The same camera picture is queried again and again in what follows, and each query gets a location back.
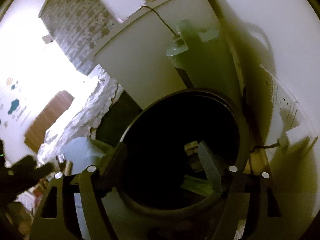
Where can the white wall socket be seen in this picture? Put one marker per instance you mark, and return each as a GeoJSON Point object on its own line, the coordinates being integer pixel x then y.
{"type": "Point", "coordinates": [299, 134]}

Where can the brown wooden headboard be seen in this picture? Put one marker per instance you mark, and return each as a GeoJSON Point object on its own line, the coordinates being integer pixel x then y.
{"type": "Point", "coordinates": [35, 134]}

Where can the black round trash bin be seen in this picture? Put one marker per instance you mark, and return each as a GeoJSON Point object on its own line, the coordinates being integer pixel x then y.
{"type": "Point", "coordinates": [175, 156]}

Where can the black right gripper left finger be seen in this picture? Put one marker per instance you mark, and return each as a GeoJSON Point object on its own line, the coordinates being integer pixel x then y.
{"type": "Point", "coordinates": [56, 216]}

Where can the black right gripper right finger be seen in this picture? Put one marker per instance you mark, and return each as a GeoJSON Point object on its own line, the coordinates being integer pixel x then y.
{"type": "Point", "coordinates": [252, 201]}

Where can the patterned grey window curtain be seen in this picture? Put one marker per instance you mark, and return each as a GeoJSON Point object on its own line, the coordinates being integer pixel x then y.
{"type": "Point", "coordinates": [77, 26]}

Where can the white bedside cabinet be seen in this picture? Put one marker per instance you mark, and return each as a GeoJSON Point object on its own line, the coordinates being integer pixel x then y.
{"type": "Point", "coordinates": [134, 53]}

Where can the wall sticker poster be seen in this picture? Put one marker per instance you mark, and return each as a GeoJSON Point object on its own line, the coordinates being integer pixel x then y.
{"type": "Point", "coordinates": [13, 104]}

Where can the white rumpled duvet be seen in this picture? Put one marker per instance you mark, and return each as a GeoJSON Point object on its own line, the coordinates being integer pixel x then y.
{"type": "Point", "coordinates": [81, 117]}

